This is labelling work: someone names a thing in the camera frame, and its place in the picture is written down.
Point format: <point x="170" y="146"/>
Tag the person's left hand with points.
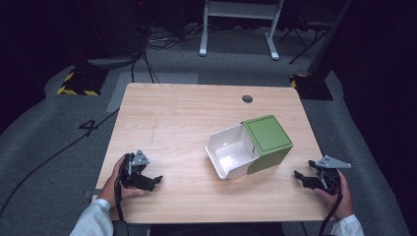
<point x="109" y="191"/>

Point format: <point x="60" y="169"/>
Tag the green drawer box casing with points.
<point x="270" y="141"/>

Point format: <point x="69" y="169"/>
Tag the dark equipment stand grey foot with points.
<point x="113" y="61"/>

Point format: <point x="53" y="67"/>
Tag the dark slanted metal pole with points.
<point x="331" y="36"/>

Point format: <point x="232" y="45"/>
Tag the person's right hand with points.
<point x="342" y="203"/>

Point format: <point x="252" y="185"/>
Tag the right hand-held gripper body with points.
<point x="327" y="173"/>

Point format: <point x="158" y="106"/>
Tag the black yellow-striped stand base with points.
<point x="83" y="83"/>
<point x="311" y="87"/>

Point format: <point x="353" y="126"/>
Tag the black folding stand legs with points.
<point x="305" y="36"/>

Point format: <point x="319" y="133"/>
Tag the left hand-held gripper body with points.
<point x="133" y="165"/>

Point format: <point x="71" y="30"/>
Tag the white metal table frame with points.
<point x="241" y="10"/>

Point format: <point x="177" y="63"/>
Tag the white drawer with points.
<point x="231" y="154"/>

